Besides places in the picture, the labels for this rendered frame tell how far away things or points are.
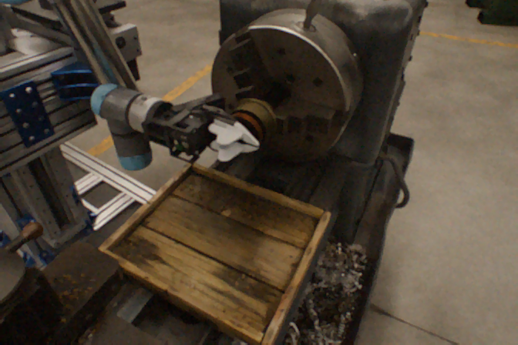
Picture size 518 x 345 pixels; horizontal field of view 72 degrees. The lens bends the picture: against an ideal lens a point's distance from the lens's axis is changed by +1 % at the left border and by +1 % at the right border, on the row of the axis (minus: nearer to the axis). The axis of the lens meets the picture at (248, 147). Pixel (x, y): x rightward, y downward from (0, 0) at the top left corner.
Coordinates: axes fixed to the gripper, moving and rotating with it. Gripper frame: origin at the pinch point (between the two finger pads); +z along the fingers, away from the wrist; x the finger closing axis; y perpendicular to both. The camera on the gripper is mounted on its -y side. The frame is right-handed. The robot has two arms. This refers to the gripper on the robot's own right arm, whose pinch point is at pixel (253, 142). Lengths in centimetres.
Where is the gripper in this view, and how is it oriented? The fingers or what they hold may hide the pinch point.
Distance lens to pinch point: 63.5
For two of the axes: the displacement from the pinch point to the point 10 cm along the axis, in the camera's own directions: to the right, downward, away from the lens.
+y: -4.9, 5.4, -6.9
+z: 8.7, 3.0, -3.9
